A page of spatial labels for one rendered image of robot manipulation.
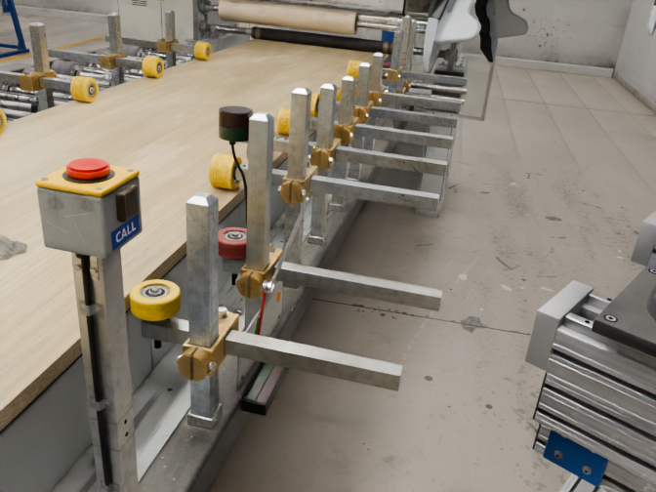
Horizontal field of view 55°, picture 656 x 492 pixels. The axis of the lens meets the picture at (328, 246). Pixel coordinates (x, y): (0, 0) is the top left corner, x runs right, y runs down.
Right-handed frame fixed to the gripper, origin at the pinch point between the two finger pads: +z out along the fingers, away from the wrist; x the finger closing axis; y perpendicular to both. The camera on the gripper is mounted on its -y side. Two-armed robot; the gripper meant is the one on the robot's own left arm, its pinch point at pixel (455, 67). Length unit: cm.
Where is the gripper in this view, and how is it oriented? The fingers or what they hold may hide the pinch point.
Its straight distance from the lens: 79.6
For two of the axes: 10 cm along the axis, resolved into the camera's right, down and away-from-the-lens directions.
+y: 7.5, 3.4, -5.7
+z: -0.8, 9.0, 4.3
